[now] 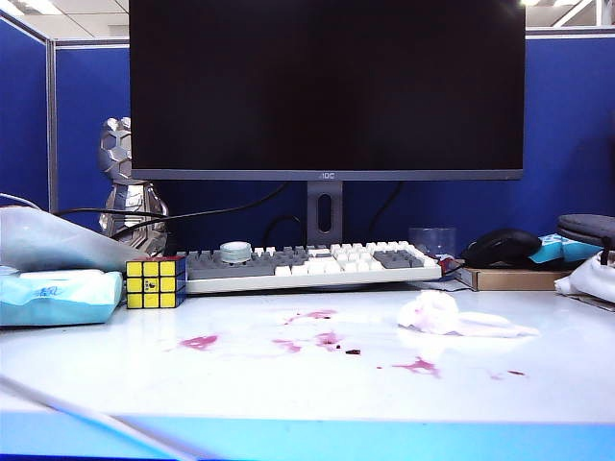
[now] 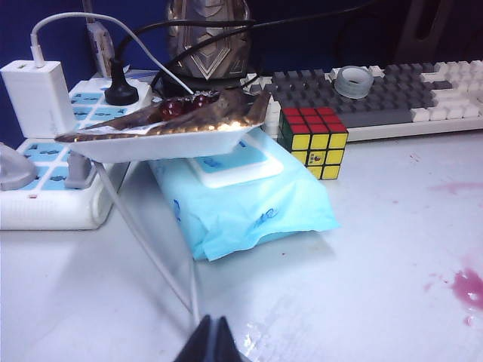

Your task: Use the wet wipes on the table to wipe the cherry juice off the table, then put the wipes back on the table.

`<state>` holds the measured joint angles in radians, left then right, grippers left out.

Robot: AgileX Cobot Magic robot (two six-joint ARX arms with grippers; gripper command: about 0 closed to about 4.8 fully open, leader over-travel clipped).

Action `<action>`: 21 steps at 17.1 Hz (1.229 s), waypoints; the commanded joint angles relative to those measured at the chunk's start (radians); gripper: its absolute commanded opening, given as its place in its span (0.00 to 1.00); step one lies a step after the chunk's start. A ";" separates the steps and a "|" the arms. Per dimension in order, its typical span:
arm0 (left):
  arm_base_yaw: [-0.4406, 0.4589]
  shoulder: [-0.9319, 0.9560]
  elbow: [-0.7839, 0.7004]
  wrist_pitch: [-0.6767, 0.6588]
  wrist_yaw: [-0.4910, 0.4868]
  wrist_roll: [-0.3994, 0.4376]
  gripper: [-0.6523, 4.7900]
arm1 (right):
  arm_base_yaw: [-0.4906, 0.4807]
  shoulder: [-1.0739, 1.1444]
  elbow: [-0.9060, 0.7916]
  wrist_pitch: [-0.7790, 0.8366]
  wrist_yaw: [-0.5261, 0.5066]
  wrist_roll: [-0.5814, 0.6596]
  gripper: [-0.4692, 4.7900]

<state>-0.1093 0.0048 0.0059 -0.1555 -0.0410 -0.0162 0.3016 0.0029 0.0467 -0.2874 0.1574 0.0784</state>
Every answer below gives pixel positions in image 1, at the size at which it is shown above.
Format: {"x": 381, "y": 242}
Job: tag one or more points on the pink stained wet wipe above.
{"x": 432, "y": 312}

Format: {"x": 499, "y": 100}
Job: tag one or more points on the Rubik's cube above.
{"x": 154, "y": 283}

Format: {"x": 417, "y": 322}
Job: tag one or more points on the light blue wet wipes pack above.
{"x": 57, "y": 300}

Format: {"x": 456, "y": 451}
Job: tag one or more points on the white and grey keyboard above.
{"x": 336, "y": 283}

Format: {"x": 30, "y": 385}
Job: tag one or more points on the translucent white tape roll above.
{"x": 235, "y": 249}

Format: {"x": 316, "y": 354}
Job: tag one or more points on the clear glass cup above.
{"x": 432, "y": 240}

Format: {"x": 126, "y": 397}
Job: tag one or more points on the black AOC computer monitor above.
{"x": 327, "y": 86}

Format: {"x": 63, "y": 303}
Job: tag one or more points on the silver faceted figurine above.
{"x": 130, "y": 201}

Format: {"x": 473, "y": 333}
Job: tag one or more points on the black computer mouse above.
{"x": 504, "y": 245}

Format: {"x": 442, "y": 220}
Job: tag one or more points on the flat brown cardboard box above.
{"x": 514, "y": 279}

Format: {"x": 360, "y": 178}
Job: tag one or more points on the cyan paper package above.
{"x": 557, "y": 247}

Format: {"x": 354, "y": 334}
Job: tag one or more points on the grey fabric zip case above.
{"x": 591, "y": 225}

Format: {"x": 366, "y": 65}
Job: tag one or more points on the grey aluminium partition frame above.
{"x": 52, "y": 120}

